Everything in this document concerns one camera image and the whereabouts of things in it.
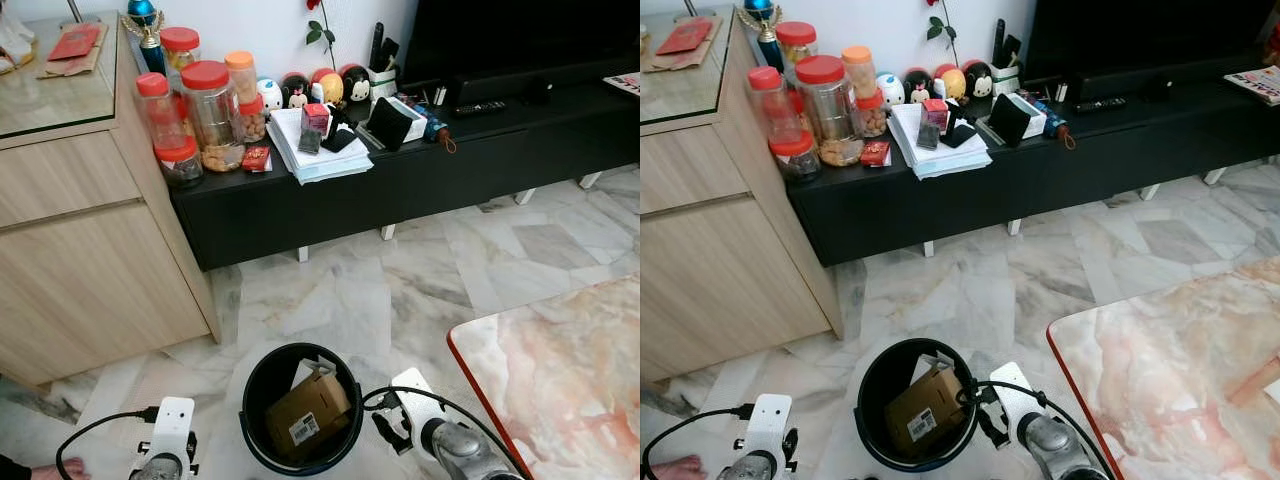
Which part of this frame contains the black round rubbish bin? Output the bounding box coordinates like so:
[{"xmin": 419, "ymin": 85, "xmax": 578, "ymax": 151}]
[
  {"xmin": 854, "ymin": 338, "xmax": 979, "ymax": 474},
  {"xmin": 239, "ymin": 342, "xmax": 365, "ymax": 477}
]

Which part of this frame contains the brown cardboard box barcode label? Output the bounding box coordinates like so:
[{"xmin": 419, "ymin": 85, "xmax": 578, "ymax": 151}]
[
  {"xmin": 265, "ymin": 362, "xmax": 353, "ymax": 463},
  {"xmin": 885, "ymin": 360, "xmax": 966, "ymax": 459}
]

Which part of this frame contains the person's bare foot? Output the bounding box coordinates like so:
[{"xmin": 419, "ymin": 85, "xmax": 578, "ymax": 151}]
[
  {"xmin": 0, "ymin": 455, "xmax": 93, "ymax": 480},
  {"xmin": 650, "ymin": 455, "xmax": 706, "ymax": 480}
]

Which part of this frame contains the light wooden cabinet glass top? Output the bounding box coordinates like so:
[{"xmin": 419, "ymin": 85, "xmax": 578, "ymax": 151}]
[
  {"xmin": 0, "ymin": 10, "xmax": 223, "ymax": 389},
  {"xmin": 640, "ymin": 5, "xmax": 846, "ymax": 386}
]

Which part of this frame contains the black low TV cabinet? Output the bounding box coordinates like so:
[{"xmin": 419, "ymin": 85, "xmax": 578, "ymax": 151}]
[
  {"xmin": 785, "ymin": 70, "xmax": 1280, "ymax": 268},
  {"xmin": 165, "ymin": 75, "xmax": 641, "ymax": 273}
]

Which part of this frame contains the flat brown cardboard piece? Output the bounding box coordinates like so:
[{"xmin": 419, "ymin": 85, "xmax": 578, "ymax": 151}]
[{"xmin": 1230, "ymin": 370, "xmax": 1280, "ymax": 406}]

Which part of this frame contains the stack of white papers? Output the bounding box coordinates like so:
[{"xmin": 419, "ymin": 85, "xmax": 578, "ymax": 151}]
[
  {"xmin": 265, "ymin": 105, "xmax": 375, "ymax": 186},
  {"xmin": 888, "ymin": 100, "xmax": 993, "ymax": 181}
]

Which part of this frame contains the dark-filled jar red lid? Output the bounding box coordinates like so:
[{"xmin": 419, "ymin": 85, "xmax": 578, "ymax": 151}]
[
  {"xmin": 768, "ymin": 130, "xmax": 821, "ymax": 183},
  {"xmin": 153, "ymin": 137, "xmax": 204, "ymax": 189}
]

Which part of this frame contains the small black case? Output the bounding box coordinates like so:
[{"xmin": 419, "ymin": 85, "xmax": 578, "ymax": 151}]
[
  {"xmin": 942, "ymin": 110, "xmax": 979, "ymax": 149},
  {"xmin": 322, "ymin": 118, "xmax": 358, "ymax": 154}
]

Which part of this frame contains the black square box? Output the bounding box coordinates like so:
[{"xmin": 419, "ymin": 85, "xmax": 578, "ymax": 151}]
[
  {"xmin": 365, "ymin": 97, "xmax": 416, "ymax": 153},
  {"xmin": 987, "ymin": 93, "xmax": 1034, "ymax": 148}
]

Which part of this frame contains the white rectangular box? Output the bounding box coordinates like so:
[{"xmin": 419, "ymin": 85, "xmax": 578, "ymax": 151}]
[
  {"xmin": 385, "ymin": 95, "xmax": 429, "ymax": 144},
  {"xmin": 1010, "ymin": 90, "xmax": 1049, "ymax": 139}
]

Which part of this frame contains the small snack jar red lid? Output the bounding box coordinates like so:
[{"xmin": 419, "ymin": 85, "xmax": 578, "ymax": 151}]
[
  {"xmin": 232, "ymin": 95, "xmax": 269, "ymax": 144},
  {"xmin": 855, "ymin": 90, "xmax": 889, "ymax": 138}
]

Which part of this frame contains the large nut jar red lid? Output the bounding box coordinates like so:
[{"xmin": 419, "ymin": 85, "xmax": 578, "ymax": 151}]
[
  {"xmin": 795, "ymin": 55, "xmax": 863, "ymax": 168},
  {"xmin": 181, "ymin": 60, "xmax": 246, "ymax": 173}
]

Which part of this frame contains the slim jar red lid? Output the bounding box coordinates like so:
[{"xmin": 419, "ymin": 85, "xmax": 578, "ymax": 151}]
[
  {"xmin": 135, "ymin": 72, "xmax": 186, "ymax": 151},
  {"xmin": 747, "ymin": 66, "xmax": 796, "ymax": 141}
]

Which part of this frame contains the yellow and red round figurine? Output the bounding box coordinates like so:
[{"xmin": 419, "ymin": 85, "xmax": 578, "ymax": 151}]
[
  {"xmin": 310, "ymin": 68, "xmax": 346, "ymax": 106},
  {"xmin": 933, "ymin": 63, "xmax": 968, "ymax": 101}
]

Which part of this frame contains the black mouse round figurine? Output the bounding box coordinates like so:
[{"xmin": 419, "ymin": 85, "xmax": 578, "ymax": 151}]
[
  {"xmin": 962, "ymin": 60, "xmax": 994, "ymax": 99},
  {"xmin": 340, "ymin": 63, "xmax": 373, "ymax": 104}
]

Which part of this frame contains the black soundbar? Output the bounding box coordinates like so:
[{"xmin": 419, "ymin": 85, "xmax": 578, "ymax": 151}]
[
  {"xmin": 440, "ymin": 58, "xmax": 641, "ymax": 106},
  {"xmin": 1060, "ymin": 55, "xmax": 1246, "ymax": 101}
]

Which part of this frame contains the clear jar orange lid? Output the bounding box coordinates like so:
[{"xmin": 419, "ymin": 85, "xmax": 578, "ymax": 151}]
[
  {"xmin": 841, "ymin": 45, "xmax": 881, "ymax": 101},
  {"xmin": 224, "ymin": 50, "xmax": 263, "ymax": 106}
]

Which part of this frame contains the brown paper envelope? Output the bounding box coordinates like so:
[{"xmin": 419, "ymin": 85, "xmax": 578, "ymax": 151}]
[
  {"xmin": 648, "ymin": 20, "xmax": 723, "ymax": 73},
  {"xmin": 38, "ymin": 25, "xmax": 109, "ymax": 79}
]

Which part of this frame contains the artificial red rose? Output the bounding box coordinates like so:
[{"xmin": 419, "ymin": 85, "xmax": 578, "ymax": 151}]
[
  {"xmin": 925, "ymin": 0, "xmax": 961, "ymax": 66},
  {"xmin": 305, "ymin": 0, "xmax": 339, "ymax": 71}
]

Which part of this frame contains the clear jar red lid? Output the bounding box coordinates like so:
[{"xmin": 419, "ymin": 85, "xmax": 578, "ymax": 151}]
[
  {"xmin": 160, "ymin": 27, "xmax": 201, "ymax": 76},
  {"xmin": 775, "ymin": 22, "xmax": 818, "ymax": 66}
]

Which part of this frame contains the black flat television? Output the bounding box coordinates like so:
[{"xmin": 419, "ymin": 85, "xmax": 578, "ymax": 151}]
[
  {"xmin": 398, "ymin": 0, "xmax": 641, "ymax": 86},
  {"xmin": 1022, "ymin": 0, "xmax": 1280, "ymax": 81}
]

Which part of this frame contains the gold trophy blue ball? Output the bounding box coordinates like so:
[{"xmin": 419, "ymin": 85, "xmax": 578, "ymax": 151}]
[
  {"xmin": 738, "ymin": 0, "xmax": 786, "ymax": 71},
  {"xmin": 122, "ymin": 0, "xmax": 169, "ymax": 76}
]

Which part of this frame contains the red envelope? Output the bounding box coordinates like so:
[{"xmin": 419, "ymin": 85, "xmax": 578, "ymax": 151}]
[
  {"xmin": 47, "ymin": 22, "xmax": 103, "ymax": 61},
  {"xmin": 655, "ymin": 17, "xmax": 713, "ymax": 56}
]

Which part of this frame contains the white plastic bag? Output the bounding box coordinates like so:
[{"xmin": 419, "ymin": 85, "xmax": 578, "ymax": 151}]
[{"xmin": 0, "ymin": 15, "xmax": 39, "ymax": 73}]

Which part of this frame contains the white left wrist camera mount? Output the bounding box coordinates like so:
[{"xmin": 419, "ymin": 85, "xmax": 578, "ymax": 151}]
[
  {"xmin": 742, "ymin": 393, "xmax": 794, "ymax": 469},
  {"xmin": 148, "ymin": 397, "xmax": 197, "ymax": 471}
]

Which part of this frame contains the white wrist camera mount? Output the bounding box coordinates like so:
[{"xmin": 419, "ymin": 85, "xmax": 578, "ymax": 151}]
[
  {"xmin": 742, "ymin": 393, "xmax": 794, "ymax": 469},
  {"xmin": 148, "ymin": 397, "xmax": 197, "ymax": 471},
  {"xmin": 988, "ymin": 362, "xmax": 1046, "ymax": 441},
  {"xmin": 388, "ymin": 367, "xmax": 448, "ymax": 446}
]

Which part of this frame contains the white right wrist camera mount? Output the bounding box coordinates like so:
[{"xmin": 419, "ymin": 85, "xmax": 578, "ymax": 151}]
[
  {"xmin": 388, "ymin": 367, "xmax": 448, "ymax": 446},
  {"xmin": 988, "ymin": 362, "xmax": 1046, "ymax": 441}
]

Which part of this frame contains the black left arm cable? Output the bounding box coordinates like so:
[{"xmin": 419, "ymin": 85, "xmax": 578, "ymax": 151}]
[
  {"xmin": 55, "ymin": 405, "xmax": 161, "ymax": 480},
  {"xmin": 640, "ymin": 403, "xmax": 756, "ymax": 480}
]

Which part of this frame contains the blue folded umbrella red strap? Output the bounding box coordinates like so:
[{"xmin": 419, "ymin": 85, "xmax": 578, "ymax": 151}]
[
  {"xmin": 420, "ymin": 100, "xmax": 458, "ymax": 154},
  {"xmin": 1035, "ymin": 97, "xmax": 1078, "ymax": 151}
]

